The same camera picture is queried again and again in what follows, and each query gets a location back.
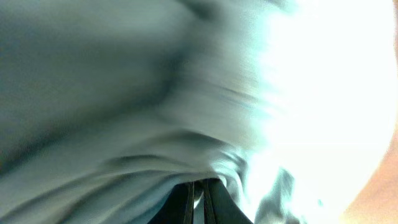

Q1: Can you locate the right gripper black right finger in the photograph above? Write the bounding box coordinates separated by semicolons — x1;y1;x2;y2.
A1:
201;179;253;224

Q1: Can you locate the light blue grey garment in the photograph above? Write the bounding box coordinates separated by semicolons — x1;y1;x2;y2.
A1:
1;1;397;223

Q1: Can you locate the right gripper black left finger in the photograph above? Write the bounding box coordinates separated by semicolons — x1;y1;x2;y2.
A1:
148;182;195;224

